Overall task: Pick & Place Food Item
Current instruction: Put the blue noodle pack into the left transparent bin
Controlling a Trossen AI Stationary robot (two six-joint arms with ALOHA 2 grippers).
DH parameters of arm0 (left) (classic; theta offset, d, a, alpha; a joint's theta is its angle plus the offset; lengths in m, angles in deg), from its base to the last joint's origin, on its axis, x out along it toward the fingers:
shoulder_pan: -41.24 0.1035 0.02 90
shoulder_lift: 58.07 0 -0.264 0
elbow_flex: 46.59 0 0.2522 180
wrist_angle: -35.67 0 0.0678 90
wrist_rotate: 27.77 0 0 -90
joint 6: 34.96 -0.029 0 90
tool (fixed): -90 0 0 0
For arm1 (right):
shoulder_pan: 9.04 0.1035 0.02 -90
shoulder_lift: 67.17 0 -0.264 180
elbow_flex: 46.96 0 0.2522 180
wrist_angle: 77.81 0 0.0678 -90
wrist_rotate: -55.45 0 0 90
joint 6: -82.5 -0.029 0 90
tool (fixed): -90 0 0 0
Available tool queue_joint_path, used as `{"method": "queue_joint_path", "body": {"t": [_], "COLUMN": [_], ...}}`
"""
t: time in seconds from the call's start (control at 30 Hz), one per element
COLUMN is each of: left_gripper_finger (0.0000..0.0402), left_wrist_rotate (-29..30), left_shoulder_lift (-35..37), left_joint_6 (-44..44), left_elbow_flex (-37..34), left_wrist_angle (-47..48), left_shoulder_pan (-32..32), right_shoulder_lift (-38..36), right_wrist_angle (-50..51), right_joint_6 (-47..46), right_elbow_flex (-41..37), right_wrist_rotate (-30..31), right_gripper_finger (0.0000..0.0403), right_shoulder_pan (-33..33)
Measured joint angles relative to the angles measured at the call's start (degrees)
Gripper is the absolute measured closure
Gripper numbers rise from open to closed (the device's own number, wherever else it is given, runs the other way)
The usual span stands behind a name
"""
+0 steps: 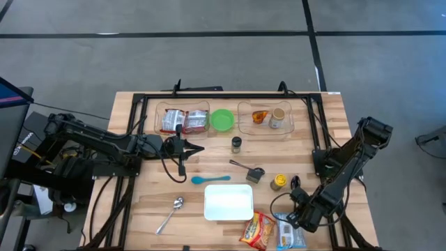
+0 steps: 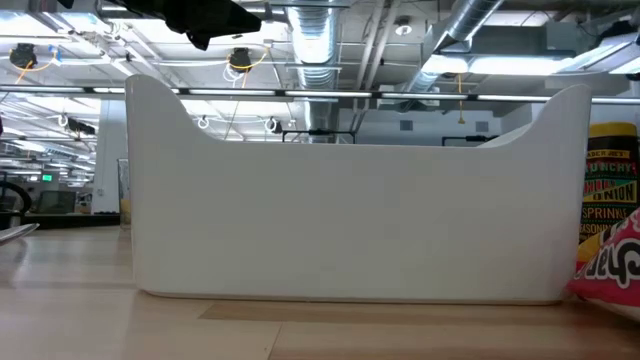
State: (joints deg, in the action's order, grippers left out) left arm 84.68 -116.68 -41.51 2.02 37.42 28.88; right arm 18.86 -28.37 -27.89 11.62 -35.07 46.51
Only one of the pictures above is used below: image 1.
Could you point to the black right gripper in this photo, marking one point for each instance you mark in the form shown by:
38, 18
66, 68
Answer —
308, 216

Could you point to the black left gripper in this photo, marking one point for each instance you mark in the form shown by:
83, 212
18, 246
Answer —
174, 148

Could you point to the teal plastic spoon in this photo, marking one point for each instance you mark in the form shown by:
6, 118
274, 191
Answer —
197, 180

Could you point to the red roast beef ramen packet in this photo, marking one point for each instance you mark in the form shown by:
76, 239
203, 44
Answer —
172, 120

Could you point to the small black tin box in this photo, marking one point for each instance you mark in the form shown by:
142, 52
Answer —
253, 177

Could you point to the orange taco mix packet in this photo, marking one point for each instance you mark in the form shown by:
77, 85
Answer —
259, 116

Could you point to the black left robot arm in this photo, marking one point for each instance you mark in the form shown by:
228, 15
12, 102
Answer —
104, 143

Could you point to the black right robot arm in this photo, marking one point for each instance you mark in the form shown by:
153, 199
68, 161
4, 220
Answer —
348, 157

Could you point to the red white Maruchan ramen packet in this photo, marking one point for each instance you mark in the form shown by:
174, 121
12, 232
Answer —
197, 122

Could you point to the green plastic bowl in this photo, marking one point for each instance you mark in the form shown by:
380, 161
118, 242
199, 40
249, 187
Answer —
222, 120

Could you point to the clear plastic bin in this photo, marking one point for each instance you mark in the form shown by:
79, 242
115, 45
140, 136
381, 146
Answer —
157, 118
244, 125

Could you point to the yellow lid onion seasoning jar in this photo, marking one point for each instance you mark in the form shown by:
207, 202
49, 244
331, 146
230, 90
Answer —
279, 180

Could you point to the black lid spice jar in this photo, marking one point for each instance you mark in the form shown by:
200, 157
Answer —
236, 141

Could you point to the orange yellow ramen packet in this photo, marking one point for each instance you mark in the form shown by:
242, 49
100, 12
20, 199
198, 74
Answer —
258, 230

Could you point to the black measuring spoon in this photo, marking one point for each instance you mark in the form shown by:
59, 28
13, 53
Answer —
240, 164

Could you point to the silver metal spoon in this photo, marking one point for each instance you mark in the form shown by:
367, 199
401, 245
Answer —
178, 203

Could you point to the black arched clamp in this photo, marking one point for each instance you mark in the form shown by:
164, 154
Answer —
282, 82
177, 89

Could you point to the white plastic bin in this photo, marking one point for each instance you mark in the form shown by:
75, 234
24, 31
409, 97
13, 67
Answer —
228, 202

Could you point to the tan spice jar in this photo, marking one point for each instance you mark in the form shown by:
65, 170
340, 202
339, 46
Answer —
277, 120

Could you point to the white cup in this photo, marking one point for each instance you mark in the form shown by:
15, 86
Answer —
69, 206

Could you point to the grey chair base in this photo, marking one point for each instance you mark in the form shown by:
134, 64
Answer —
435, 137

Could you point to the white cardboard box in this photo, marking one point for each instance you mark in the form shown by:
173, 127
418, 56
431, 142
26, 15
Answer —
43, 200

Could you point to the black case white lettering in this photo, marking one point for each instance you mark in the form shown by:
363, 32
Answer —
33, 129

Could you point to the black computer monitor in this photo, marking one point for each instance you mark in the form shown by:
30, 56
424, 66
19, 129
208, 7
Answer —
10, 94

